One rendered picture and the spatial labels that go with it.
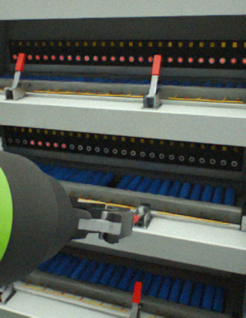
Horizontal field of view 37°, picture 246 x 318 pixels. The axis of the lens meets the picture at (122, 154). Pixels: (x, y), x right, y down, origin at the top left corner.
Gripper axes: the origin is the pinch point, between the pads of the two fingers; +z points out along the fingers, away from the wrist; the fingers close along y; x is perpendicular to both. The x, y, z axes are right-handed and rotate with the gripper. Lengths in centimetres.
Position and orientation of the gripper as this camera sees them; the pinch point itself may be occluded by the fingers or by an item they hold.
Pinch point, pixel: (104, 217)
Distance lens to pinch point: 46.8
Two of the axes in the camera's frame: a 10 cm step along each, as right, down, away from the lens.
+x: 1.5, -9.8, 1.1
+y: 9.4, 1.0, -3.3
